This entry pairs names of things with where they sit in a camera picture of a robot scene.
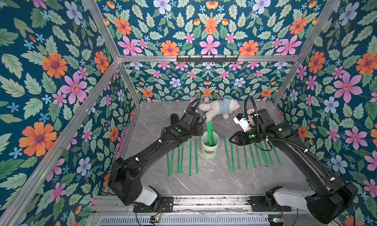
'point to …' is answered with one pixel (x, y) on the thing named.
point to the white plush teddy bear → (224, 107)
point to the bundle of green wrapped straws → (210, 133)
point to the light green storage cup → (206, 151)
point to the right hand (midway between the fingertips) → (235, 136)
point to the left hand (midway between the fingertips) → (203, 126)
